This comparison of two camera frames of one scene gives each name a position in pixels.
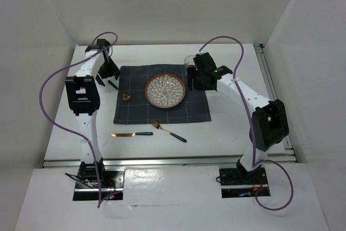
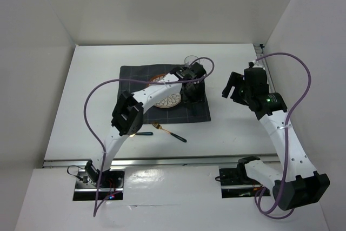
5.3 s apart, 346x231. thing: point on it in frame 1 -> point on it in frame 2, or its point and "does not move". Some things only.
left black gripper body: [107, 68] -> [194, 88]
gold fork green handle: [158, 126] does not move
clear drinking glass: [189, 61] does not move
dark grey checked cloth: [133, 107] does not move
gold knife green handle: [132, 134] does not move
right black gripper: [192, 73] -> [235, 79]
